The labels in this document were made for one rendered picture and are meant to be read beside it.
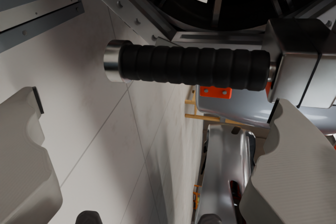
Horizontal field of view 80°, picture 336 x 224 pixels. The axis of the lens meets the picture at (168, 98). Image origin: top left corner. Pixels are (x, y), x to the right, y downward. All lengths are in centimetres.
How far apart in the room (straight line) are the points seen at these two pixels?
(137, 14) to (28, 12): 69
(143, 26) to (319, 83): 32
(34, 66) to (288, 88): 109
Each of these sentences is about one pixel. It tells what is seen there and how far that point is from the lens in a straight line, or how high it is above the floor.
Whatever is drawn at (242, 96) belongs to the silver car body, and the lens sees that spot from 103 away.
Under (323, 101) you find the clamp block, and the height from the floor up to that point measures 94.
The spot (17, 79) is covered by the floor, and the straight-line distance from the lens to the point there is 111.
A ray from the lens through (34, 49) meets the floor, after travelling 116.
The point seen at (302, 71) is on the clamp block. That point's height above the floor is 92.
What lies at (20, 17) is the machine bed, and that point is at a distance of 103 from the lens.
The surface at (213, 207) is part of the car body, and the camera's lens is 258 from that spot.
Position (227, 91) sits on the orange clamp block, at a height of 88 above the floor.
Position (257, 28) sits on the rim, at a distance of 49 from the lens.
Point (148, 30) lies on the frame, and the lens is 43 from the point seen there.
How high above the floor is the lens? 86
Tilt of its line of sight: 14 degrees down
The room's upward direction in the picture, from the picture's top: 96 degrees clockwise
